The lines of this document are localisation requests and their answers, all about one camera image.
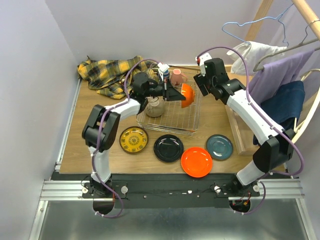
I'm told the orange bowl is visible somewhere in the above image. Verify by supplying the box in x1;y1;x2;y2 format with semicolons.
181;83;195;108

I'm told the pink white mug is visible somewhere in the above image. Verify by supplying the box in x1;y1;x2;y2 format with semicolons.
170;68;188;87

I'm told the blue mug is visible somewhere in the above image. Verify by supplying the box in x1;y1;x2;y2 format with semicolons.
163;71;170;83

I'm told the wire metal dish rack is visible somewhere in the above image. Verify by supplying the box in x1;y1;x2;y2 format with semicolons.
136;75;202;136

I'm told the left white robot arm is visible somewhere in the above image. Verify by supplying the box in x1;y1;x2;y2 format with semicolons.
82;72;193;198

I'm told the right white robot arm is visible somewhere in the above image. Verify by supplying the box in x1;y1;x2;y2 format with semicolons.
194;53;295;196

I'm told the white cloth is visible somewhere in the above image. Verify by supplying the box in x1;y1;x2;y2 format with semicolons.
226;41;287;76

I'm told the purple garment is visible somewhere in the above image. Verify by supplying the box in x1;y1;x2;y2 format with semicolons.
248;50;314;105

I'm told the yellow plaid shirt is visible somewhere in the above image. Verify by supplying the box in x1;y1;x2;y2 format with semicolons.
77;55;159;100

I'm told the yellow patterned plate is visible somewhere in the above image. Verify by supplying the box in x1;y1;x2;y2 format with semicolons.
119;126;149;154

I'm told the teal blue plate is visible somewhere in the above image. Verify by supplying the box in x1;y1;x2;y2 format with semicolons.
205;134;234;161

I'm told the orange plate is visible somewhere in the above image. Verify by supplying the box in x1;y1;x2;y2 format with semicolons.
180;147;213;178

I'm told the navy blue garment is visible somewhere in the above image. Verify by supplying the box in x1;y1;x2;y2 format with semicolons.
259;80;306;130

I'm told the right white camera module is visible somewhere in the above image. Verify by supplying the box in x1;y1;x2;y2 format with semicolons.
195;52;212;76

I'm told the white camera module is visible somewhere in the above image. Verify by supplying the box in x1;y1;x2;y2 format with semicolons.
157;62;170;74
195;52;212;76

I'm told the left white camera module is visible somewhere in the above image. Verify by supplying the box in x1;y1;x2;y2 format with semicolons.
157;62;170;74

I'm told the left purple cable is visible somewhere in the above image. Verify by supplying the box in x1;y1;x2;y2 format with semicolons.
91;58;163;219

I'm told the purple cable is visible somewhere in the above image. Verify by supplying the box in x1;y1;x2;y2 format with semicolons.
196;46;305;216
91;58;163;219

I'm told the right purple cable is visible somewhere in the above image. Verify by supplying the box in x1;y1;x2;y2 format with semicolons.
196;46;305;216

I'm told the blue wire hanger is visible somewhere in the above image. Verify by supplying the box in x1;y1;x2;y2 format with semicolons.
221;0;294;47

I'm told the grey wire hanger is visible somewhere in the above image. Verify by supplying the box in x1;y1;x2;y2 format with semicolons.
252;26;319;73

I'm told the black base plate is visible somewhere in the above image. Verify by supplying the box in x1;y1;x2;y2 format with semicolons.
82;173;260;209

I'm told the wooden clothes rack frame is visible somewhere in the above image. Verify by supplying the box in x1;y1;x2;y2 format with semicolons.
244;0;320;41

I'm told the aluminium rail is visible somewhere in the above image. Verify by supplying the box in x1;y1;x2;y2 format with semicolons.
39;178;305;201

